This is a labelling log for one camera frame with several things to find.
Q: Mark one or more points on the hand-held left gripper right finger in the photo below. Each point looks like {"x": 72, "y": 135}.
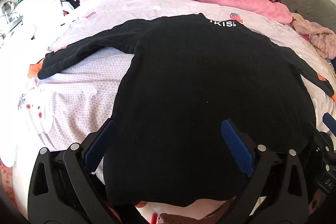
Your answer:
{"x": 236, "y": 150}

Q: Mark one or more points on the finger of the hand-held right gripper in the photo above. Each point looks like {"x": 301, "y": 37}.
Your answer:
{"x": 329, "y": 121}
{"x": 321, "y": 144}

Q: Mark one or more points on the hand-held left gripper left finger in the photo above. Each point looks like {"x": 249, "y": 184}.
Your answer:
{"x": 98, "y": 150}

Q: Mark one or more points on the black long-sleeve shirt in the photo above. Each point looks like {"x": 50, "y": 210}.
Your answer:
{"x": 197, "y": 82}

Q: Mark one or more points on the lilac strawberry print bed sheet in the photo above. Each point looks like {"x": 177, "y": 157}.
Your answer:
{"x": 92, "y": 82}

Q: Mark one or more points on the pink fluffy garment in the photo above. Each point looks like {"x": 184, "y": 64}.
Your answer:
{"x": 317, "y": 35}

